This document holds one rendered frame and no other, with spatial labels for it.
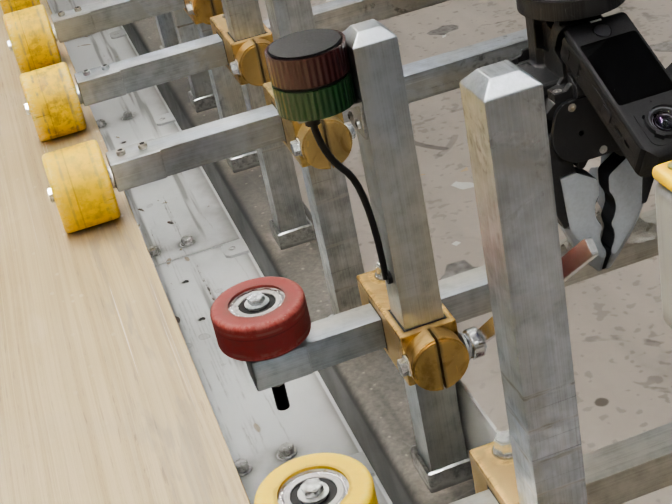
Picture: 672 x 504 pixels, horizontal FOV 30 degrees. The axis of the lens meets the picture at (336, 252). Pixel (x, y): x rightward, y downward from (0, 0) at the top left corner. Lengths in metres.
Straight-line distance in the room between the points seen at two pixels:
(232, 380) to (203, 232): 0.38
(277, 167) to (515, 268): 0.79
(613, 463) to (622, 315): 1.66
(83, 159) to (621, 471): 0.59
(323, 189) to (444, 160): 2.03
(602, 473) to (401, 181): 0.26
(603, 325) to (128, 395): 1.67
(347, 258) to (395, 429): 0.19
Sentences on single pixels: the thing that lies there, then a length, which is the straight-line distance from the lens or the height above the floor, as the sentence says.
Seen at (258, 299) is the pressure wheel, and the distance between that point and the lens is 1.03.
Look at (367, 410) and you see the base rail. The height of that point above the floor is 0.70.
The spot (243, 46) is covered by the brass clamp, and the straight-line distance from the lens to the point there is 1.41.
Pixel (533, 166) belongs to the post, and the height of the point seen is 1.12.
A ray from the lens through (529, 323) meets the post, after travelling 0.75.
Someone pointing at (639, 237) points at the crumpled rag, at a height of 0.86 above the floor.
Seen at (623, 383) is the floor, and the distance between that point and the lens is 2.38.
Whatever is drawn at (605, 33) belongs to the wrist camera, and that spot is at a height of 1.14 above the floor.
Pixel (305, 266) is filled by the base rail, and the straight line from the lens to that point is 1.49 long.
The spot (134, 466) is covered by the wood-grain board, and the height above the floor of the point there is 0.90.
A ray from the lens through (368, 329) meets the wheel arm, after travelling 1.07.
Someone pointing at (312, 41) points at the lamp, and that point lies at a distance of 0.92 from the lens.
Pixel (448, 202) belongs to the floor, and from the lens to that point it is 3.05.
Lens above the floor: 1.44
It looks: 30 degrees down
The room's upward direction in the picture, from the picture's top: 12 degrees counter-clockwise
